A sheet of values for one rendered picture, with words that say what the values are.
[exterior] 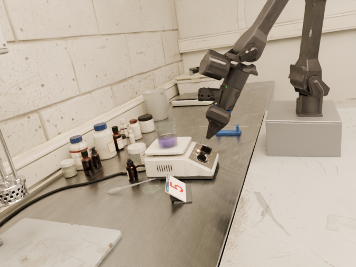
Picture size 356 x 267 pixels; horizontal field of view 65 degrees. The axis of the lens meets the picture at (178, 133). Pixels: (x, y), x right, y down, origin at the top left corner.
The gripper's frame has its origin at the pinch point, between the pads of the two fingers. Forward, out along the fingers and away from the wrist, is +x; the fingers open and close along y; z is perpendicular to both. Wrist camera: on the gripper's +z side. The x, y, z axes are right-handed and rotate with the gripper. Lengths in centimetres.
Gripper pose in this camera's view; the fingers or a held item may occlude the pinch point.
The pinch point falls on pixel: (214, 123)
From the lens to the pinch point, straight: 82.4
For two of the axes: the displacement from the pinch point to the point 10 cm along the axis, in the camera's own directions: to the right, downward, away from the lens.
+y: -2.7, 3.3, -9.0
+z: -9.0, -4.3, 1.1
